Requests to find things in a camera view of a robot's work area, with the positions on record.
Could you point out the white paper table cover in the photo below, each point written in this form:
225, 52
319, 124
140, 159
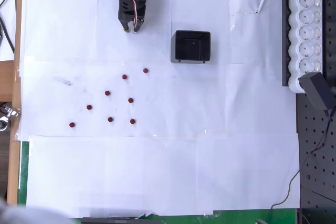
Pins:
183, 155

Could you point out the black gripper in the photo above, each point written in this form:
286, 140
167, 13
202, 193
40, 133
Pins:
127, 18

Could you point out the brown wooden board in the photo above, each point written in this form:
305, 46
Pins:
18, 37

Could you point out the flat black device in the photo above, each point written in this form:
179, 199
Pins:
118, 221

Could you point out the blurry grey object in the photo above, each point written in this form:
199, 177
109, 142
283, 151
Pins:
21, 216

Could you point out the green cutting mat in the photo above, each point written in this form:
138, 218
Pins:
23, 169

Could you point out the black plastic bin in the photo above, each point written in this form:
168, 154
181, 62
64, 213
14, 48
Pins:
189, 45

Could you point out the white power strip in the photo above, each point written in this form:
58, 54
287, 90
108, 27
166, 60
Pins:
294, 51

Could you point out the black perforated pegboard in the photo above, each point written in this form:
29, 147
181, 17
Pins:
320, 176

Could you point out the black power adapter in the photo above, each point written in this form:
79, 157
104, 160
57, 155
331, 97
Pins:
315, 90

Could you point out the metal clamp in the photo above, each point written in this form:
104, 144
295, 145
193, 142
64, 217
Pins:
10, 112

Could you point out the dark ribbed panel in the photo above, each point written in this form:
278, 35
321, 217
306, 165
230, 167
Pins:
4, 161

